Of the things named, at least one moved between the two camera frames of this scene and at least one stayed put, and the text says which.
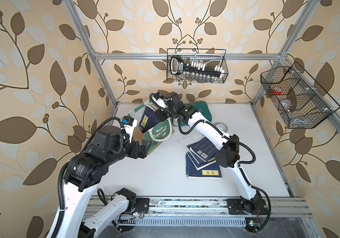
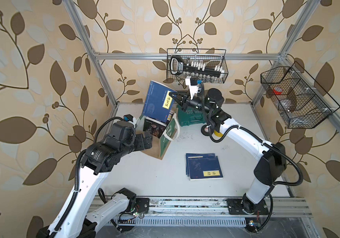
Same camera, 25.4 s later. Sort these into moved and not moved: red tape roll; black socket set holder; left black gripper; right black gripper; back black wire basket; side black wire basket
Moved: right black gripper; left black gripper
Not moved: back black wire basket; side black wire basket; red tape roll; black socket set holder
